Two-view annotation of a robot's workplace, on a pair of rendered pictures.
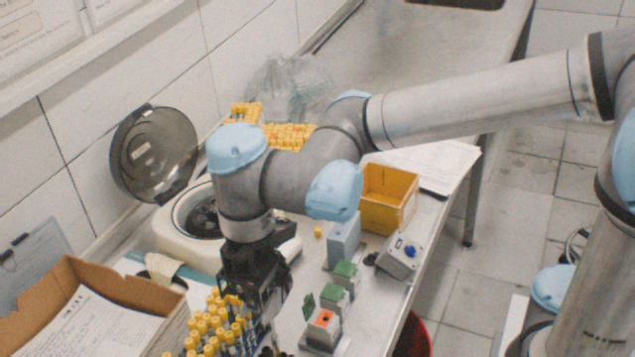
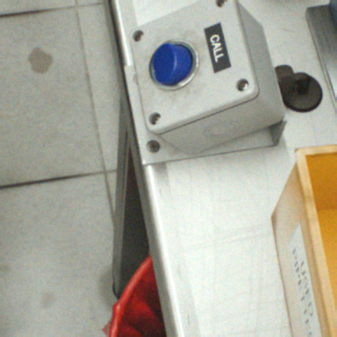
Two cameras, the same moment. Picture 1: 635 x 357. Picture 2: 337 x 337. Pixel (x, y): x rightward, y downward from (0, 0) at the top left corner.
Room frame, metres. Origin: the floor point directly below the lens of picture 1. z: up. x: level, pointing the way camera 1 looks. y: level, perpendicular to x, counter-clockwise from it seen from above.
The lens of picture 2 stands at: (1.02, -0.39, 1.47)
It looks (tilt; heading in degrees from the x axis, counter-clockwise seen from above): 66 degrees down; 133
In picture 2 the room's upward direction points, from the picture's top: 10 degrees clockwise
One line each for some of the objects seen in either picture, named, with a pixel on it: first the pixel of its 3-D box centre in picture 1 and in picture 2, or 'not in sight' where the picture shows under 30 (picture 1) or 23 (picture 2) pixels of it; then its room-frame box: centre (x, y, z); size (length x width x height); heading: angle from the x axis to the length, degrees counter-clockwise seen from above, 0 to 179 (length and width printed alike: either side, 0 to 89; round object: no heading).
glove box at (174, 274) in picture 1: (166, 286); not in sight; (0.79, 0.32, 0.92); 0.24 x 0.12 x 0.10; 63
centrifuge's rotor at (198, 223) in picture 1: (219, 217); not in sight; (0.94, 0.22, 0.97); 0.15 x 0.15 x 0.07
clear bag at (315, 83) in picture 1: (305, 73); not in sight; (1.61, 0.01, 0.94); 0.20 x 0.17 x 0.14; 125
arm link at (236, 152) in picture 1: (241, 171); not in sight; (0.58, 0.09, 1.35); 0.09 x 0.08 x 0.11; 65
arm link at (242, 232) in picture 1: (248, 216); not in sight; (0.58, 0.10, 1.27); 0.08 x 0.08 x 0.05
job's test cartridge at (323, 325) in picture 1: (323, 328); not in sight; (0.66, 0.01, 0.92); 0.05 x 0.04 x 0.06; 62
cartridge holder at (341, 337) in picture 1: (324, 337); not in sight; (0.66, 0.01, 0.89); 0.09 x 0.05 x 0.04; 62
